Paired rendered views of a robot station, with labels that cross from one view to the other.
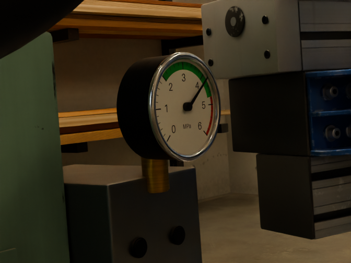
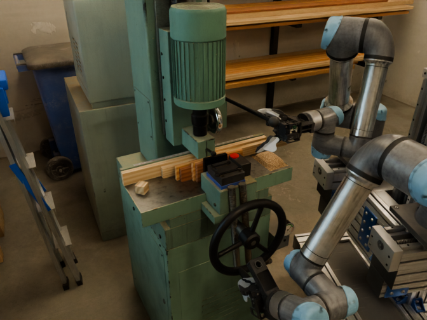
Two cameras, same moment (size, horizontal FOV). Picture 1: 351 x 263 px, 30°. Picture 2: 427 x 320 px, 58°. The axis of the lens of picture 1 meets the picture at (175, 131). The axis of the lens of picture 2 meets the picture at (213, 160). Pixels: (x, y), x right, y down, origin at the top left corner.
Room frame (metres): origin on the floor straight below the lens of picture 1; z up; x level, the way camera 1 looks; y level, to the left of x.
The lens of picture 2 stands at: (-0.82, -0.15, 1.64)
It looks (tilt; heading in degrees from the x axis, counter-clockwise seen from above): 29 degrees down; 21
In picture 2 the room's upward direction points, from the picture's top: straight up
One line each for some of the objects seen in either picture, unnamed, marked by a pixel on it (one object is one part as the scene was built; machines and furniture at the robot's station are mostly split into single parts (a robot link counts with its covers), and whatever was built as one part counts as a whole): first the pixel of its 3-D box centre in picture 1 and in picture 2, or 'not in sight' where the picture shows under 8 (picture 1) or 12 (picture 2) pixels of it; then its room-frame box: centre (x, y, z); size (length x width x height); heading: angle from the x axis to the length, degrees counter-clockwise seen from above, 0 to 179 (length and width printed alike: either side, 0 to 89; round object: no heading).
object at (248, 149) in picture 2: not in sight; (229, 154); (0.42, 0.26, 0.92); 0.55 x 0.02 x 0.04; 139
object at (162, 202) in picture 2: not in sight; (215, 186); (0.26, 0.25, 0.87); 0.61 x 0.30 x 0.06; 139
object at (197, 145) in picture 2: not in sight; (198, 143); (0.34, 0.35, 0.99); 0.14 x 0.07 x 0.09; 49
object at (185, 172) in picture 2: not in sight; (211, 166); (0.30, 0.28, 0.93); 0.25 x 0.02 x 0.05; 139
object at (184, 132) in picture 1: (165, 123); (284, 229); (0.39, 0.01, 0.65); 0.06 x 0.04 x 0.08; 139
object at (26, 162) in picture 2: not in sight; (31, 192); (0.32, 1.23, 0.58); 0.27 x 0.25 x 1.16; 138
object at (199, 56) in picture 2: not in sight; (198, 56); (0.33, 0.34, 1.32); 0.18 x 0.18 x 0.31
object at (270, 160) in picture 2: not in sight; (269, 157); (0.46, 0.10, 0.91); 0.12 x 0.09 x 0.03; 49
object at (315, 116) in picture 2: not in sight; (309, 122); (0.47, -0.03, 1.08); 0.08 x 0.05 x 0.08; 49
